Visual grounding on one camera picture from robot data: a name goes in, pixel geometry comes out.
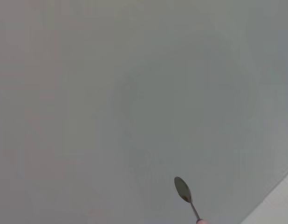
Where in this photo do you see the pink handled metal spoon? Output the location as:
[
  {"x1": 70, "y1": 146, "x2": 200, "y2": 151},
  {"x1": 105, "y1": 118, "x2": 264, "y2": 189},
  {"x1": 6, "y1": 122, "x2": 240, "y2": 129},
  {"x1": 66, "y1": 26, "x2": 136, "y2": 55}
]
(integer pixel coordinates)
[{"x1": 173, "y1": 176, "x2": 206, "y2": 224}]

